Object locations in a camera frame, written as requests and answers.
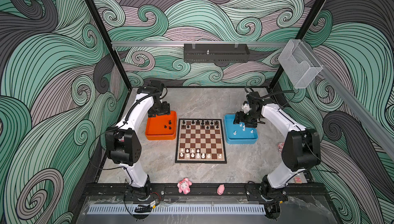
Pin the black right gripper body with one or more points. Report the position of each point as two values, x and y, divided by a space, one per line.
249 119

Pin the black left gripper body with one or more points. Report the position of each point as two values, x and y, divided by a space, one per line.
160 109

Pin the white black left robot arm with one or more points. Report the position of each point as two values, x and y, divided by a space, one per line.
123 146

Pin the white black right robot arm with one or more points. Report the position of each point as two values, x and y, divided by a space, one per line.
301 150

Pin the orange plastic tray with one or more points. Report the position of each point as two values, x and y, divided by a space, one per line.
162 127

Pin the blue plastic tray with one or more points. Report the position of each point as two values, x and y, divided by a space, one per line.
238 134

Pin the pink white round figurine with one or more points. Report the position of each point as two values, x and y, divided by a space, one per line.
280 147

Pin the brown cream chessboard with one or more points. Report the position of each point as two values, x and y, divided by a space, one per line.
198 137

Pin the small pink pig figurine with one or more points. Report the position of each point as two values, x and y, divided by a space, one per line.
220 189

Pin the pink pig plush toy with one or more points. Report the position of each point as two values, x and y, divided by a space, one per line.
184 186

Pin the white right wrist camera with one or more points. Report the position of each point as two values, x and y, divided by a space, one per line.
246 107

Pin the aluminium back wall rail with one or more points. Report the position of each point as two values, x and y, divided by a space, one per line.
169 44

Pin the aluminium wall rail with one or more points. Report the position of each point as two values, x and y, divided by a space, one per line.
365 89
169 44

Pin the black perforated wall shelf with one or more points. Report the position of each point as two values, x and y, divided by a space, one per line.
217 54

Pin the clear acrylic wall box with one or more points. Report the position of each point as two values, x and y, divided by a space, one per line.
300 63

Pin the aluminium right wall rail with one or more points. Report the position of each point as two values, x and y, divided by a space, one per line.
365 89

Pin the white slotted cable duct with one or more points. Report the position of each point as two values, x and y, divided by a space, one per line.
182 208

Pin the black front mounting rail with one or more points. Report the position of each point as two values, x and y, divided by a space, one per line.
251 191

